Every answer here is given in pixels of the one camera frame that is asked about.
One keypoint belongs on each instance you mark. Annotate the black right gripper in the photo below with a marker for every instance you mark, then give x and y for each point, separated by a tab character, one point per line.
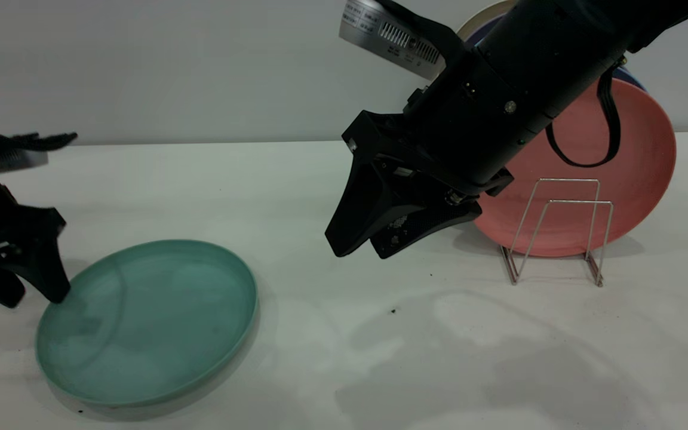
463	131

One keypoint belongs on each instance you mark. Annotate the green plate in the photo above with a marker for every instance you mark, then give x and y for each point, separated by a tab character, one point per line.
153	322

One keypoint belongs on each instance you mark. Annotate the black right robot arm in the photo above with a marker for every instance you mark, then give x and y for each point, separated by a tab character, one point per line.
559	48

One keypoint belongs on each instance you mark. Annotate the dark purple plate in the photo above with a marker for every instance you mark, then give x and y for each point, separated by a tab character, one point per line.
480	31

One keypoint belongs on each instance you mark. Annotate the pink plate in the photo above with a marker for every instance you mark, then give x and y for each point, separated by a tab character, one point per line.
636	155

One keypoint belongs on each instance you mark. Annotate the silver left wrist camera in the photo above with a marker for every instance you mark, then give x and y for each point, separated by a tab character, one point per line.
21	160

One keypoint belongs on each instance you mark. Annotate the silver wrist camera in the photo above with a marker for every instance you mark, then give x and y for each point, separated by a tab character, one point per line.
21	160
374	30

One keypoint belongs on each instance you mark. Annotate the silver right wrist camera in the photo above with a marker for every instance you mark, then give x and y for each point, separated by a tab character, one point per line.
374	30

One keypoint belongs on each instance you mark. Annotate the black right camera bracket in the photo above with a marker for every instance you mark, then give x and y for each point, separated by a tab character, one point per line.
433	30

